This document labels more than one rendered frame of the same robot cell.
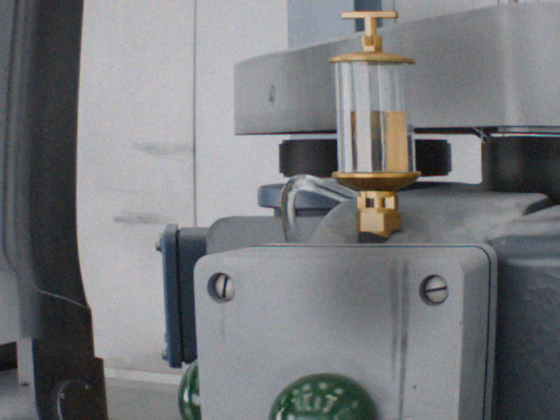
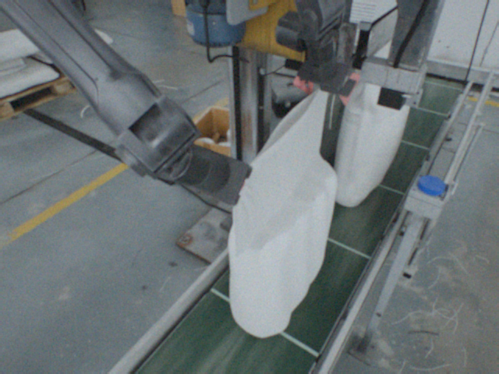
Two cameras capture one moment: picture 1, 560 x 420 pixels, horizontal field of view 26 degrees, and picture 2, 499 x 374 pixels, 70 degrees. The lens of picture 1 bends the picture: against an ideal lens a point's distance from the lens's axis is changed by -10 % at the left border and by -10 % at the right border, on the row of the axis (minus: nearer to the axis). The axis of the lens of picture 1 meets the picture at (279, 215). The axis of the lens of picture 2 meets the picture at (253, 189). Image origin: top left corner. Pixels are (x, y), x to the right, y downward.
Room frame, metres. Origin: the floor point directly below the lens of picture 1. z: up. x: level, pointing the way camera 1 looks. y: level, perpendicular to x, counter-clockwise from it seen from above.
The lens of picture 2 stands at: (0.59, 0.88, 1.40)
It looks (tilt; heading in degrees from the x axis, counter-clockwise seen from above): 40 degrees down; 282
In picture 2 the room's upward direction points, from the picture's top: straight up
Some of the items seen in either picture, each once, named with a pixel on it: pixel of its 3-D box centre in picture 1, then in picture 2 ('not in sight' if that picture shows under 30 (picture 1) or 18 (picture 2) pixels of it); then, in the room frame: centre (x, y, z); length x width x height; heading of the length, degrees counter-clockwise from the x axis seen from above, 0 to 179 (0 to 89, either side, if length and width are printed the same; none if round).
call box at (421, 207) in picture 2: not in sight; (426, 196); (0.31, 0.14, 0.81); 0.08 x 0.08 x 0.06; 68
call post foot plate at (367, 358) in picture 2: not in sight; (362, 348); (0.31, 0.14, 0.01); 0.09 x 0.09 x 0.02; 68
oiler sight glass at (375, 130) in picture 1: (375, 116); not in sight; (0.42, -0.03, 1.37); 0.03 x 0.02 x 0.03; 68
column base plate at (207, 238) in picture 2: not in sight; (236, 217); (0.95, -0.37, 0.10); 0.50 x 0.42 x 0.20; 68
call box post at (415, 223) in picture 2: not in sight; (386, 293); (0.31, 0.14, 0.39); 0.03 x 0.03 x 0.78; 68
